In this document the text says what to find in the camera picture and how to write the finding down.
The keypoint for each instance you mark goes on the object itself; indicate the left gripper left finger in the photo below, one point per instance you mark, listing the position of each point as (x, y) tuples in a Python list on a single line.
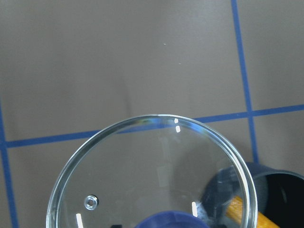
[(117, 226)]

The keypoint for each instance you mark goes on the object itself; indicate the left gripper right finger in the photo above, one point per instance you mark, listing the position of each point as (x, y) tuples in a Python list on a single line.
[(221, 226)]

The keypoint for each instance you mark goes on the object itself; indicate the glass pot lid blue knob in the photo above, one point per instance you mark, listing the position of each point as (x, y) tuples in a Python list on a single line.
[(148, 172)]

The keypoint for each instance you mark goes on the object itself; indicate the dark blue pot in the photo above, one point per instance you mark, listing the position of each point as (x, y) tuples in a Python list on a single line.
[(280, 195)]

